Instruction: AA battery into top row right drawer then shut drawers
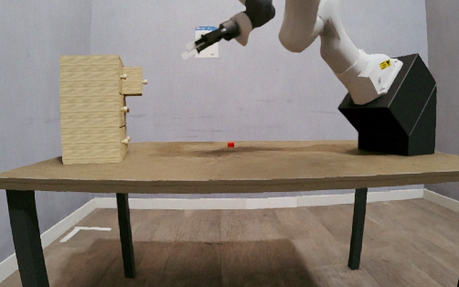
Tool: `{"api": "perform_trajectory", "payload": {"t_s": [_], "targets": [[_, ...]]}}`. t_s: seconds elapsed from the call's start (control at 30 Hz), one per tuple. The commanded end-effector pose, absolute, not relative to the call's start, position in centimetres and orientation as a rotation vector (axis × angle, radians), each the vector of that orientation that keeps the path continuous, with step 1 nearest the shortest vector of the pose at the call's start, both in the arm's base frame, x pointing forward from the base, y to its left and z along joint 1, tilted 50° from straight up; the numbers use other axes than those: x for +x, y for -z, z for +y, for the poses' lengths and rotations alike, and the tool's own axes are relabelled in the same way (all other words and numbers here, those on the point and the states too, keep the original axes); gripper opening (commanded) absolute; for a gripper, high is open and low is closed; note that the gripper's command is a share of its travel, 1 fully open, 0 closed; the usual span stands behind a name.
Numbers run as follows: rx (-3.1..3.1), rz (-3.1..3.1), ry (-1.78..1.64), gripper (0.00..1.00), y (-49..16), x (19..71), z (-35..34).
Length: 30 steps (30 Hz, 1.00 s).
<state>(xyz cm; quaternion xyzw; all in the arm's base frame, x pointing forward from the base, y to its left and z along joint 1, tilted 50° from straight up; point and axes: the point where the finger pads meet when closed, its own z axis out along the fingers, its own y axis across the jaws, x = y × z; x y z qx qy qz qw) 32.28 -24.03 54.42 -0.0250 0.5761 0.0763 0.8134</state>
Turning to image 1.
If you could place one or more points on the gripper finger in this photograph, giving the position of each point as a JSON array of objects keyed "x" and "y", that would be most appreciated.
[
  {"x": 186, "y": 55},
  {"x": 206, "y": 38}
]

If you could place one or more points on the light wood chest of drawers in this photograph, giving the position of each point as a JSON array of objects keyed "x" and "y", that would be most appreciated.
[{"x": 89, "y": 109}]

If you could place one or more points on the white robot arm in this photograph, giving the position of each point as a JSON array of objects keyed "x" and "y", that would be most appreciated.
[{"x": 302, "y": 23}]

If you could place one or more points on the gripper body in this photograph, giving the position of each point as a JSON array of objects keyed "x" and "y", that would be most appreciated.
[{"x": 232, "y": 29}]

